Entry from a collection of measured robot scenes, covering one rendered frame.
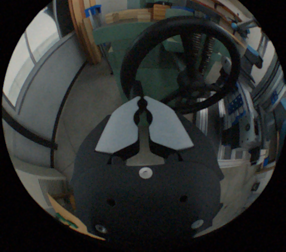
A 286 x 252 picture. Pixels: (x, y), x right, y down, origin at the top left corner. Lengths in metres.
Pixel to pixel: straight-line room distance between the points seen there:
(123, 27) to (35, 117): 1.30
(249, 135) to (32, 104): 1.72
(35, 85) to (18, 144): 0.74
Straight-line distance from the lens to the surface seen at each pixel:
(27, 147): 1.39
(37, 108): 1.38
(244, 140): 0.47
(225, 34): 0.16
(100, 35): 0.33
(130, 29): 0.31
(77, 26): 1.84
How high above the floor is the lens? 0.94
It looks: 63 degrees down
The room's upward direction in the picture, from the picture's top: 1 degrees clockwise
